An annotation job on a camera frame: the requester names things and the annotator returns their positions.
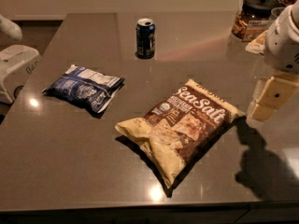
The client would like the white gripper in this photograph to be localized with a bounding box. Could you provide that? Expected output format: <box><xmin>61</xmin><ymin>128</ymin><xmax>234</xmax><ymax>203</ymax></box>
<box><xmin>248</xmin><ymin>2</ymin><xmax>299</xmax><ymax>121</ymax></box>

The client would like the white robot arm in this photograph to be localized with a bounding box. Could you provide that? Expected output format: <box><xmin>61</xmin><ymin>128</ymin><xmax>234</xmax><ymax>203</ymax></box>
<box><xmin>247</xmin><ymin>1</ymin><xmax>299</xmax><ymax>123</ymax></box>

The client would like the blue pepsi can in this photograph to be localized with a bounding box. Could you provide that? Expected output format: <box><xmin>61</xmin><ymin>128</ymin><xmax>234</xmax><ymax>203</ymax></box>
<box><xmin>135</xmin><ymin>18</ymin><xmax>156</xmax><ymax>59</ymax></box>

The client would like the glass jar black lid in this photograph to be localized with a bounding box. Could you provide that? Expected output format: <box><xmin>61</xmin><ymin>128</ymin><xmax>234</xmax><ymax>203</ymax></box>
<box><xmin>232</xmin><ymin>0</ymin><xmax>280</xmax><ymax>42</ymax></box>

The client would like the sea salt chips bag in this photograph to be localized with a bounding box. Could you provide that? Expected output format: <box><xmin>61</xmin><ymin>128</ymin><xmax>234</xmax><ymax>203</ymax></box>
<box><xmin>116</xmin><ymin>79</ymin><xmax>244</xmax><ymax>188</ymax></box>

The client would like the blue white snack bag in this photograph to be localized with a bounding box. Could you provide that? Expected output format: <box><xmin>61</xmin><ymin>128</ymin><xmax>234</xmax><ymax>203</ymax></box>
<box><xmin>43</xmin><ymin>64</ymin><xmax>124</xmax><ymax>114</ymax></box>

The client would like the white rounded robot part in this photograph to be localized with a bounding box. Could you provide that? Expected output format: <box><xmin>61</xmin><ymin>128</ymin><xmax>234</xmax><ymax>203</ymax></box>
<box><xmin>0</xmin><ymin>15</ymin><xmax>22</xmax><ymax>41</ymax></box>

